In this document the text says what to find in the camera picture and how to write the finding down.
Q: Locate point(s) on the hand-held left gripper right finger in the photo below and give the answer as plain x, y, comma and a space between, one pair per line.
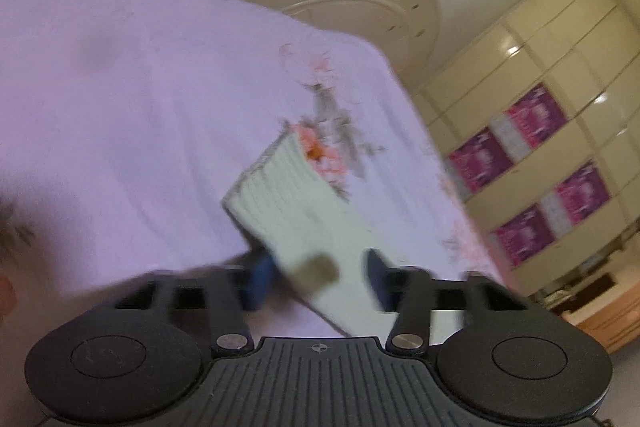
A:
377, 279

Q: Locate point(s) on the lilac floral bedsheet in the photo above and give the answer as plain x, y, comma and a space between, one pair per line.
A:
125, 107

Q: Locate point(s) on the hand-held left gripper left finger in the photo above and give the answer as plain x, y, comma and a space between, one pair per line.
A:
260, 282

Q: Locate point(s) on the brown wooden door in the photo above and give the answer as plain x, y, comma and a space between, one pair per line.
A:
615, 317

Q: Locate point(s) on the cream wardrobe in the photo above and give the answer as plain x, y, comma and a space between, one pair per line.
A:
550, 32

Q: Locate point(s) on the purple wall poster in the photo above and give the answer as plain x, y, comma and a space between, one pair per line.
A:
480, 167
582, 192
525, 237
537, 112

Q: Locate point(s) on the pale cream knit garment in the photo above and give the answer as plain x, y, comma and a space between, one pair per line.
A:
300, 217

